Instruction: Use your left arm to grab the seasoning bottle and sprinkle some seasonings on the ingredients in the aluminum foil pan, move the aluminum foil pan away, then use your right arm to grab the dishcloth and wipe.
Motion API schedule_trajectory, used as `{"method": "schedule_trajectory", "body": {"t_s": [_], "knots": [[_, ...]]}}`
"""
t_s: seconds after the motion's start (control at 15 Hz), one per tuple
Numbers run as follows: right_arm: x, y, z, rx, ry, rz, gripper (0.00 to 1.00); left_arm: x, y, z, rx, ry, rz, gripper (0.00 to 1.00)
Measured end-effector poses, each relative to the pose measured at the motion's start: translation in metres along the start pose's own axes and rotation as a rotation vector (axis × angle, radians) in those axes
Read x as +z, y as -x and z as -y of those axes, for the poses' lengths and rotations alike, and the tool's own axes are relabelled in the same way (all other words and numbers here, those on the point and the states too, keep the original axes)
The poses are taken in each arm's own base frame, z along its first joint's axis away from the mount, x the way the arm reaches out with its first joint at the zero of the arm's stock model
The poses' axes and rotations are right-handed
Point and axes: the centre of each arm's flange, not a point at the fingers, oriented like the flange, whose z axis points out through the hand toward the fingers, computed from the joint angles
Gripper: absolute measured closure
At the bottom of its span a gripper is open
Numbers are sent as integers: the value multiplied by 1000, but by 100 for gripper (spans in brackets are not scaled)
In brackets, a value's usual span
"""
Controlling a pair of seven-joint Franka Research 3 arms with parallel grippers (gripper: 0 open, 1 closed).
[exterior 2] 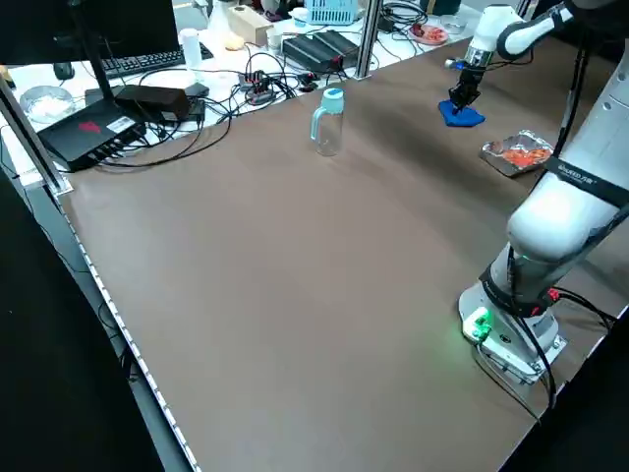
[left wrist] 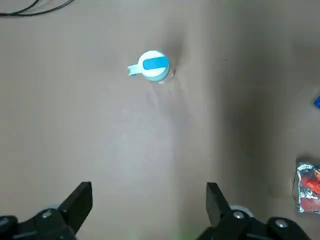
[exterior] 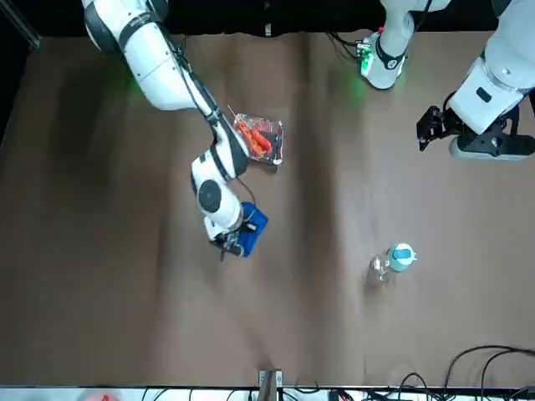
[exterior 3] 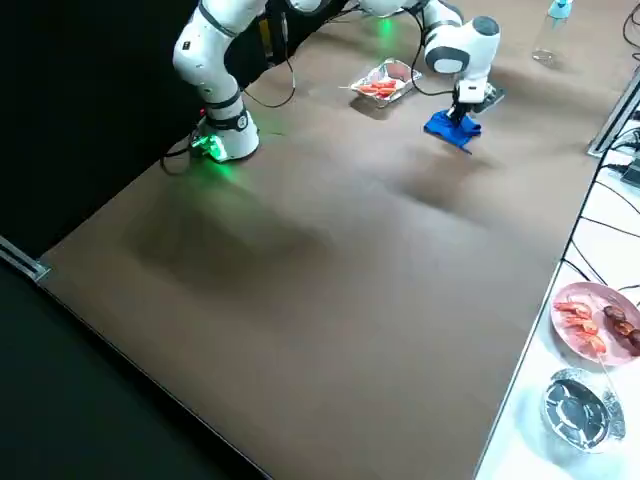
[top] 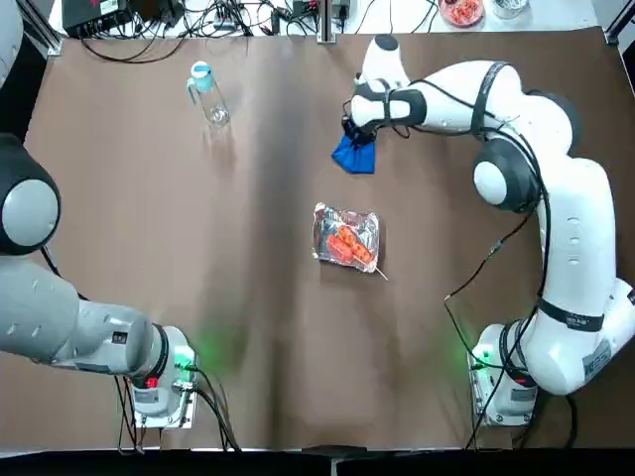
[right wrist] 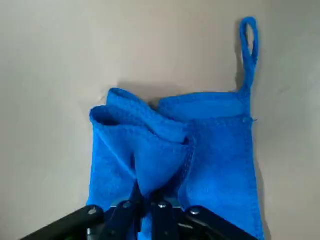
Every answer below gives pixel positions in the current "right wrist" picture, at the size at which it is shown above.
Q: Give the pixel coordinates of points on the blue dishcloth with loop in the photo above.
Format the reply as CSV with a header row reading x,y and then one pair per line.
x,y
212,162

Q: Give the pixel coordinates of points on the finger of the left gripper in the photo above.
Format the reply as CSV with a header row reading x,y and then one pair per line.
x,y
195,225
85,222

